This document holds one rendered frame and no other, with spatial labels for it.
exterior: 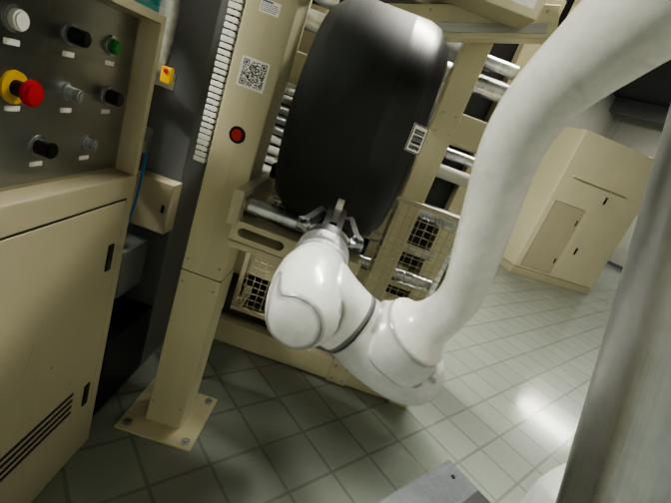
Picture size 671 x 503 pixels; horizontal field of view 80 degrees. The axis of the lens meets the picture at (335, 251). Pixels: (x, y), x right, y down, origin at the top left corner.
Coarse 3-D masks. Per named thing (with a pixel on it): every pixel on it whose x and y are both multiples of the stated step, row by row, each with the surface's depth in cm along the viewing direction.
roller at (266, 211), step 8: (256, 200) 108; (248, 208) 107; (256, 208) 107; (264, 208) 107; (272, 208) 108; (280, 208) 109; (256, 216) 108; (264, 216) 108; (272, 216) 107; (280, 216) 107; (288, 216) 108; (296, 216) 108; (280, 224) 108; (288, 224) 108; (296, 224) 108; (304, 232) 108; (344, 232) 110; (360, 248) 108
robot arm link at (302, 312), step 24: (288, 264) 53; (312, 264) 52; (336, 264) 55; (288, 288) 48; (312, 288) 48; (336, 288) 51; (360, 288) 55; (288, 312) 47; (312, 312) 47; (336, 312) 49; (360, 312) 53; (288, 336) 48; (312, 336) 48; (336, 336) 53
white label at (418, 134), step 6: (414, 126) 86; (420, 126) 86; (414, 132) 86; (420, 132) 87; (426, 132) 87; (408, 138) 86; (414, 138) 87; (420, 138) 87; (408, 144) 87; (414, 144) 87; (420, 144) 88; (408, 150) 87; (414, 150) 88; (420, 150) 88
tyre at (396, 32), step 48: (336, 48) 84; (384, 48) 85; (432, 48) 88; (336, 96) 84; (384, 96) 84; (432, 96) 88; (288, 144) 91; (336, 144) 87; (384, 144) 86; (288, 192) 100; (336, 192) 94; (384, 192) 92
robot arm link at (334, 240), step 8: (312, 232) 63; (320, 232) 63; (328, 232) 64; (304, 240) 62; (312, 240) 60; (320, 240) 60; (328, 240) 61; (336, 240) 63; (296, 248) 61; (336, 248) 60; (344, 248) 63; (344, 256) 61
